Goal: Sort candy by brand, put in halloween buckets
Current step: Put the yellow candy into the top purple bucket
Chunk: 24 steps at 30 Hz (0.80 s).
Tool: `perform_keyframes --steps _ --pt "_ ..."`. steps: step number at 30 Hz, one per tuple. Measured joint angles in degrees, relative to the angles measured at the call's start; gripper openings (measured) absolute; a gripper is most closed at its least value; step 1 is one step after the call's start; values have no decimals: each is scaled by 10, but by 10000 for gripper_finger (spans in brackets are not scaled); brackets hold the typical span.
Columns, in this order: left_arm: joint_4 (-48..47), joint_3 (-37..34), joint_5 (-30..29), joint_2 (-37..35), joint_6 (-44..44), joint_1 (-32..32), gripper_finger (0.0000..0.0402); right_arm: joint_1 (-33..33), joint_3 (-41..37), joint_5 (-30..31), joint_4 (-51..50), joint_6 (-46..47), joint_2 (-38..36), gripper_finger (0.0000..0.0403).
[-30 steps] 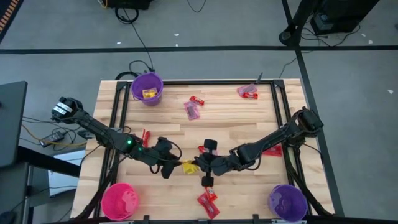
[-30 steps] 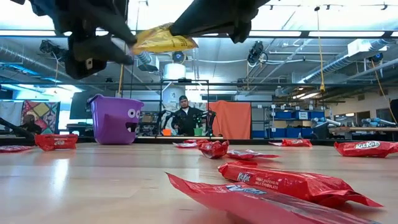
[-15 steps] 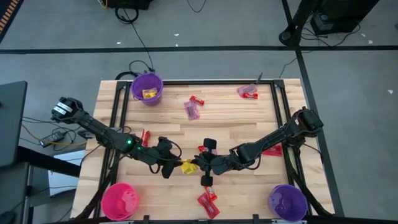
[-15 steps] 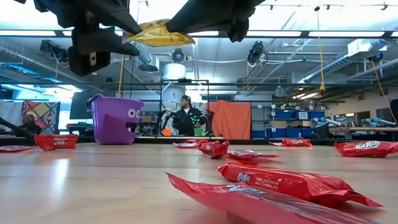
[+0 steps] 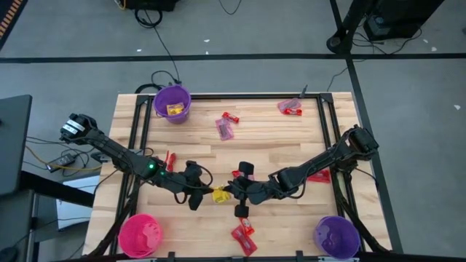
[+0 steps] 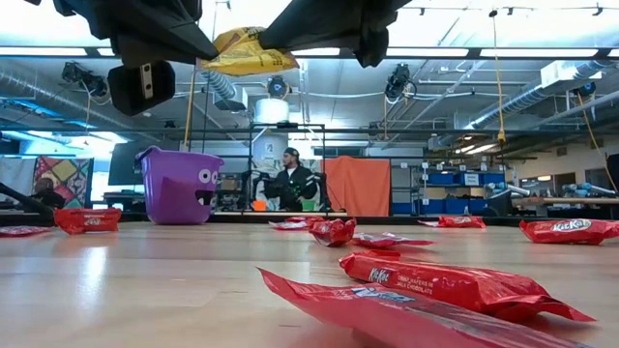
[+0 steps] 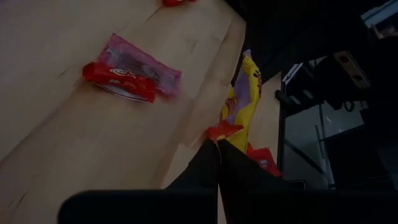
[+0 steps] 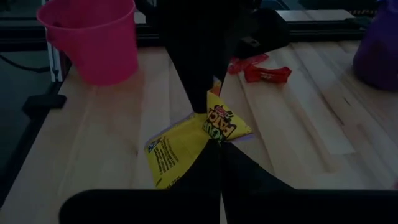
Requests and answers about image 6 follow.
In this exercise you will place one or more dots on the fluorescent ceiling lamp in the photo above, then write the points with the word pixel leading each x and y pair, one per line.
pixel 474 148

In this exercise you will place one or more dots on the black rack frame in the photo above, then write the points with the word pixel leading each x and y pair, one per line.
pixel 287 126

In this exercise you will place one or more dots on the black round fan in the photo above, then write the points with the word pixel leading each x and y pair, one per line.
pixel 277 87

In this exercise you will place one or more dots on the red candy pack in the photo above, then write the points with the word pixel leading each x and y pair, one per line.
pixel 287 225
pixel 387 240
pixel 21 231
pixel 387 314
pixel 428 223

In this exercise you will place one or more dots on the black hanging device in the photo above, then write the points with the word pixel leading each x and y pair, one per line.
pixel 399 79
pixel 84 79

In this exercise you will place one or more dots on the silver flexible duct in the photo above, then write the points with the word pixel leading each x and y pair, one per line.
pixel 220 86

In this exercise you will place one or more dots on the yellow candy bag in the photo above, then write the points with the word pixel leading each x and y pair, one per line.
pixel 246 58

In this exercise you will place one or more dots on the long wooden table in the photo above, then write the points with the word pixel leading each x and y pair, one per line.
pixel 566 200

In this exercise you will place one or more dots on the green cup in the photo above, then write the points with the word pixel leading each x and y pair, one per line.
pixel 308 205

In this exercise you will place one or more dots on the white cylinder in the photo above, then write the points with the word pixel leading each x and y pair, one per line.
pixel 271 110

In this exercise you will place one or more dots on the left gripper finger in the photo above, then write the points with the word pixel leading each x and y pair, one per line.
pixel 159 59
pixel 179 41

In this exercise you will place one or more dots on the grey ventilation box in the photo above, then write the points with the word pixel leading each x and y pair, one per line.
pixel 231 104

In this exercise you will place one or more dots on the black aluminium table frame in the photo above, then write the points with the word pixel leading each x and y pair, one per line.
pixel 242 220

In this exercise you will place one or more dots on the red KitKat bar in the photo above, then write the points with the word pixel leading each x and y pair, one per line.
pixel 307 219
pixel 87 220
pixel 459 285
pixel 333 231
pixel 570 231
pixel 462 222

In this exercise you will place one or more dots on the metal shelf rack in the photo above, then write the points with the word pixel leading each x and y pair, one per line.
pixel 421 193

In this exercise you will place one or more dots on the orange cup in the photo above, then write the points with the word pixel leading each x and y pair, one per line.
pixel 259 205

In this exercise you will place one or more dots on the silver ceiling duct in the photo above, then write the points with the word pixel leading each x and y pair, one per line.
pixel 522 104

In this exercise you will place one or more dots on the purple monster-face bucket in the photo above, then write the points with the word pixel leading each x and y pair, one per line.
pixel 176 188

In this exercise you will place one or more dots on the black overhead crossbar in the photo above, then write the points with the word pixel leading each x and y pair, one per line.
pixel 474 53

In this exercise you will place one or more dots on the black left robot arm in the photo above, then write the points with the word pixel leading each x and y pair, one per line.
pixel 24 203

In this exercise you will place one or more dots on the blue storage bin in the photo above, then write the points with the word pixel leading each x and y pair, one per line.
pixel 493 178
pixel 401 208
pixel 441 179
pixel 457 206

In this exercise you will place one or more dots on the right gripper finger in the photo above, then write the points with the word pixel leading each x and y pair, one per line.
pixel 314 17
pixel 324 42

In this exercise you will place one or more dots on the colourful patchwork quilt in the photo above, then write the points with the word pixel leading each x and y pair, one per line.
pixel 67 174

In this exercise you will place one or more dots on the grey ceiling duct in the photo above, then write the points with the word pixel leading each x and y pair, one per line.
pixel 48 96

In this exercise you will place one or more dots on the person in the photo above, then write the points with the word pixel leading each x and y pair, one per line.
pixel 44 189
pixel 292 183

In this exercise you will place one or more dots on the black monitor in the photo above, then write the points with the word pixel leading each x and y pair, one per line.
pixel 123 164

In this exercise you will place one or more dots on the orange cloth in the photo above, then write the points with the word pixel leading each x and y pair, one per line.
pixel 358 186

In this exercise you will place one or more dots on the pale blue robot arm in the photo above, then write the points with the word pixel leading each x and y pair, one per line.
pixel 508 189
pixel 590 188

